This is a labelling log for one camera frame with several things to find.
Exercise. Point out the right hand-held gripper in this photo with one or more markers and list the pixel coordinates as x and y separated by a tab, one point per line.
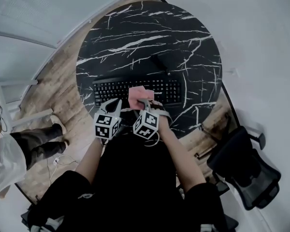
146	124

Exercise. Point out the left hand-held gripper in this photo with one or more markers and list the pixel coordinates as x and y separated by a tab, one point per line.
106	126

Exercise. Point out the pink cloth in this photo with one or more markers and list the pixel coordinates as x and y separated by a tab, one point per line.
136	95

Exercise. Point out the black keyboard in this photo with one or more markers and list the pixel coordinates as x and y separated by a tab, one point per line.
111	91

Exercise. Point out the person's left forearm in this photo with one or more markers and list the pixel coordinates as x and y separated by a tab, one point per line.
90	161

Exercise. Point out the person's right forearm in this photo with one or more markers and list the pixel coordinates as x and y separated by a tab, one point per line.
181	158

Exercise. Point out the person's black clothing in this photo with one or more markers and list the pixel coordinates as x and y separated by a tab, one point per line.
135	182

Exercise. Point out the white side table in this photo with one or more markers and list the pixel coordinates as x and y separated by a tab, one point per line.
7	98

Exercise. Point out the black office chair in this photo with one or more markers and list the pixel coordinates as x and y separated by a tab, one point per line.
246	168

